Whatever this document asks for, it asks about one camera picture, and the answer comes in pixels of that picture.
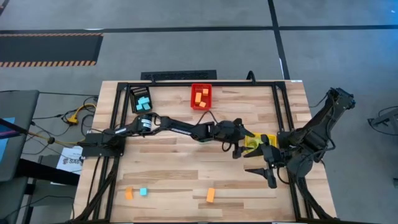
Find red plastic basket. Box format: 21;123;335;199
190;83;213;111

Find black hazard striped floor mat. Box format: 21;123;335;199
0;32;104;68

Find white printed paper sheet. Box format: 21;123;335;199
55;145;85;175

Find yellow plastic basket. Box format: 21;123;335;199
244;132;278;153

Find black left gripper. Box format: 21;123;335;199
213;118;256;159

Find blue screen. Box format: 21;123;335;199
0;117;16;163

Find small black floor mat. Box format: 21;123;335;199
140;69;218;81

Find grey cabinet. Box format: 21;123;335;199
0;176;29;224

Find yellow cable with plug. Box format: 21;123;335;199
63;103;98;126

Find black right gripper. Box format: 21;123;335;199
243;135;285;189

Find black bar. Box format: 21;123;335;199
0;117;28;140

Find black plastic basket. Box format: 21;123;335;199
129;86;154;114

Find grey desk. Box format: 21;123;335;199
0;90;40;183

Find black bench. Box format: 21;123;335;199
14;157;81;187

